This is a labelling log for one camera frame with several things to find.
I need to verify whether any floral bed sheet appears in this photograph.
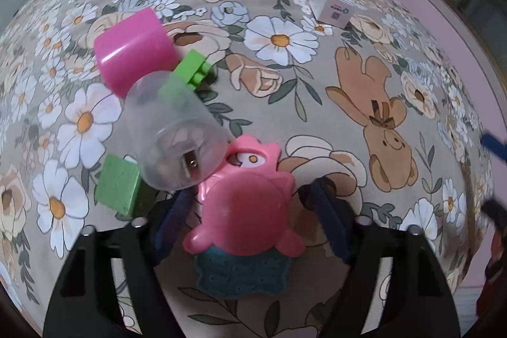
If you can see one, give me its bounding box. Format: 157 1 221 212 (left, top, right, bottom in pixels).
0 0 497 338

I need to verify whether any clear plastic cup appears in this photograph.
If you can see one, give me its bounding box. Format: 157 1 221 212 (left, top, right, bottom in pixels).
121 71 229 191

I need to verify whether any green cube block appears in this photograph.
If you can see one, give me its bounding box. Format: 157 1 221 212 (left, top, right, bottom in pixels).
95 154 157 220

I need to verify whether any teal sponge cloth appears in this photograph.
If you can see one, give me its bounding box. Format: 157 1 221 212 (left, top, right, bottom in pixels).
193 245 294 299

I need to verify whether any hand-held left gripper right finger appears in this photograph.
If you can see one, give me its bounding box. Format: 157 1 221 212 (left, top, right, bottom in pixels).
297 177 462 338

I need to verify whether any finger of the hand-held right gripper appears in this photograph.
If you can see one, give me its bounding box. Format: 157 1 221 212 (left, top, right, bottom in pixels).
480 132 507 166
480 199 507 233

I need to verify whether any pink plastic animal toy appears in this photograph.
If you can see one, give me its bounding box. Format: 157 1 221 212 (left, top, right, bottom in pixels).
183 134 305 257

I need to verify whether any pink plastic cup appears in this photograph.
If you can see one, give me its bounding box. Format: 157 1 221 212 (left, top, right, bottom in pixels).
94 9 179 98

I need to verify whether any white cardboard box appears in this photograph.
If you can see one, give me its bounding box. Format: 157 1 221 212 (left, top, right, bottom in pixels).
308 0 359 30

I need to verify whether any green building brick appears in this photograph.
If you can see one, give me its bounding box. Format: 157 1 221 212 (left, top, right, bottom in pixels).
158 50 216 93

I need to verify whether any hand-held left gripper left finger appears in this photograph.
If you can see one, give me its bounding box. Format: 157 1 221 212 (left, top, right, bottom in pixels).
43 189 195 338

